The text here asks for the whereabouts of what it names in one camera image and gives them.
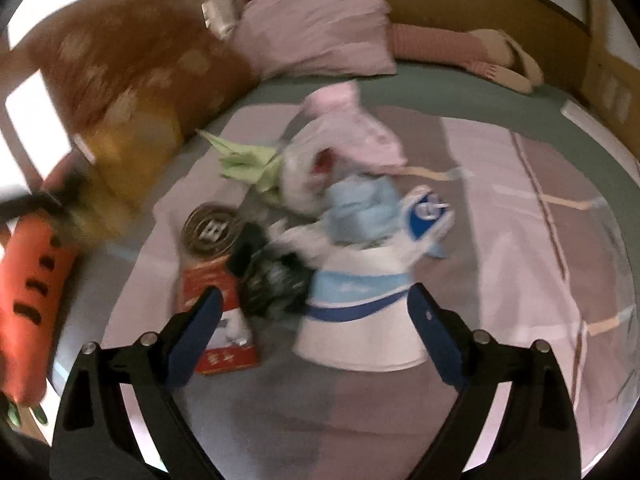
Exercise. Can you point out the pink pillow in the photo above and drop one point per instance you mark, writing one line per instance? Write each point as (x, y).
(315, 35)

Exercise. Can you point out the light blue garment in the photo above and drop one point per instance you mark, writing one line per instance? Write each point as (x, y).
(355, 205)

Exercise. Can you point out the white blue sock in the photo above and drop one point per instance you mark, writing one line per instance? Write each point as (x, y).
(420, 215)

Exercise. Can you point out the pink garment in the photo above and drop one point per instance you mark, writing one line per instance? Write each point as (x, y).
(360, 130)

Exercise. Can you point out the round brown tin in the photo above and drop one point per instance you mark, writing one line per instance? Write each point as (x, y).
(210, 230)

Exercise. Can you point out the wall socket panel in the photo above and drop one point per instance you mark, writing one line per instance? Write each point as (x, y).
(615, 95)

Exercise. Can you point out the wooden headboard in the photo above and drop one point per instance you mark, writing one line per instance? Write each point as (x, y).
(500, 5)

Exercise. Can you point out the red carton box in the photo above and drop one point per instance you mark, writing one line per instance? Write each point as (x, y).
(195, 275)

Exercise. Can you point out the orange carrot plush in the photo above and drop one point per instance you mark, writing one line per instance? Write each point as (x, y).
(30, 285)

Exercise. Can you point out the green bed sheet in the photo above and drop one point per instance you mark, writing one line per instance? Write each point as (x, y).
(450, 95)

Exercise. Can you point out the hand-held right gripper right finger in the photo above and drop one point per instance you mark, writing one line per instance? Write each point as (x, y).
(430, 330)

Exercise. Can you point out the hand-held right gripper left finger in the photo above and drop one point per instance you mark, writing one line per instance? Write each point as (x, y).
(200, 330)

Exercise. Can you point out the pink plaid blanket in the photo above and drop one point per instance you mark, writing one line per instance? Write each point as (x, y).
(500, 185)

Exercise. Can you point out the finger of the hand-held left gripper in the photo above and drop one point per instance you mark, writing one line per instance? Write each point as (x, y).
(30, 206)

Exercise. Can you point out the pink striped plush doll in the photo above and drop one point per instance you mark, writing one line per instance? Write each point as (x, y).
(435, 42)

